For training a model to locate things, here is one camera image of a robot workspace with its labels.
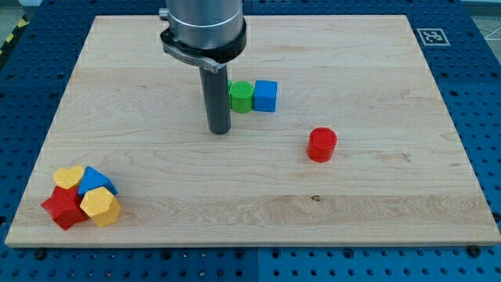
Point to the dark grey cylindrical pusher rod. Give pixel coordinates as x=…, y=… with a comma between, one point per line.
x=216, y=99

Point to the red cylinder block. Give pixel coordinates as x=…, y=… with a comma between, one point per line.
x=321, y=144

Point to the green cylinder block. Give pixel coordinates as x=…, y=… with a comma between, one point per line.
x=241, y=96

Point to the red star block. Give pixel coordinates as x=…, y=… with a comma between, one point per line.
x=64, y=207

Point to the blue triangle block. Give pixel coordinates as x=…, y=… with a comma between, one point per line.
x=93, y=179

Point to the blue cube block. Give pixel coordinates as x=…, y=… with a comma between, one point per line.
x=265, y=95

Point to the white fiducial marker tag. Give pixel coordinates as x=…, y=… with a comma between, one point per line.
x=433, y=36

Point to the yellow hexagon block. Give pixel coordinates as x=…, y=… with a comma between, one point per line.
x=101, y=206

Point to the light wooden board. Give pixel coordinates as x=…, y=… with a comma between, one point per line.
x=399, y=175

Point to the yellow heart block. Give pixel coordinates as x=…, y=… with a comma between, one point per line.
x=68, y=178

